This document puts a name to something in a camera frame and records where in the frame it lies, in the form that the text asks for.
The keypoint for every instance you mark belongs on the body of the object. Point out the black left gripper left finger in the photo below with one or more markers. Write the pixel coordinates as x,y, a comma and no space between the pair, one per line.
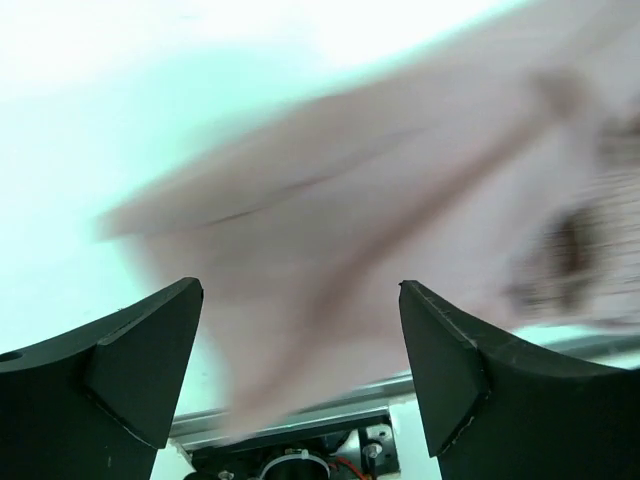
98,401

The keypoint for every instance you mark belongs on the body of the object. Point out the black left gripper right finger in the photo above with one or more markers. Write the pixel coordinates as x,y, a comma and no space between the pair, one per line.
496,407

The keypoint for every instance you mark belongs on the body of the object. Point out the pink trousers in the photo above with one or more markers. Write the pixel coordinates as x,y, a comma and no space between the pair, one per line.
496,170

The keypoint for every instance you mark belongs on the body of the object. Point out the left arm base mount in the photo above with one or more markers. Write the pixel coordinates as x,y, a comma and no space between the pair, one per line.
348,450

